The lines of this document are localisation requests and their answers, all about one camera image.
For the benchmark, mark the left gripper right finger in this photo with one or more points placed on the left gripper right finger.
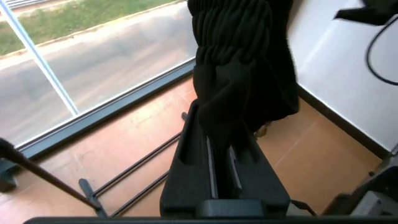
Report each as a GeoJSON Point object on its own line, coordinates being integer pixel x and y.
{"type": "Point", "coordinates": [264, 186]}

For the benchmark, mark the black shorts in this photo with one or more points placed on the black shorts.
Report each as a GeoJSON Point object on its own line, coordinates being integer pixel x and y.
{"type": "Point", "coordinates": [242, 62]}

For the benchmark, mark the black clothes rack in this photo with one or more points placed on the black clothes rack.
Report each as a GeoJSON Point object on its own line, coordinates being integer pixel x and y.
{"type": "Point", "coordinates": [46, 175]}

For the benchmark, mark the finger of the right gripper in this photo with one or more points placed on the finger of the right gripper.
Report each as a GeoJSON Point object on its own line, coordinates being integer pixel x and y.
{"type": "Point", "coordinates": [373, 12]}

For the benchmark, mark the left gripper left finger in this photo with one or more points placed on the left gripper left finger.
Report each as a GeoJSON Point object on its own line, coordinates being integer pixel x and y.
{"type": "Point", "coordinates": [186, 180]}

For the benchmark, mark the window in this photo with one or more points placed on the window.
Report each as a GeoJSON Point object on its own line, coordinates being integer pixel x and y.
{"type": "Point", "coordinates": [93, 62]}

